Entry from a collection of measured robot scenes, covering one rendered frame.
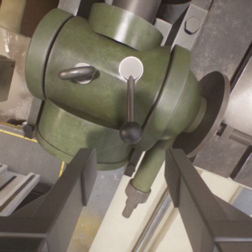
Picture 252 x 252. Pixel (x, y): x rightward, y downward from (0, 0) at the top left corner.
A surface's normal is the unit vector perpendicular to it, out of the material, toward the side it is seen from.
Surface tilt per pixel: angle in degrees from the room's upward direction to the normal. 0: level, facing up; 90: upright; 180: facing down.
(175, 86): 19
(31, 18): 0
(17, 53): 0
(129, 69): 0
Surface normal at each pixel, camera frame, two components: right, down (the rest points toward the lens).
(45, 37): 0.10, -0.04
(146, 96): -0.39, 0.03
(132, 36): 0.20, 0.35
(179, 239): -0.03, 0.26
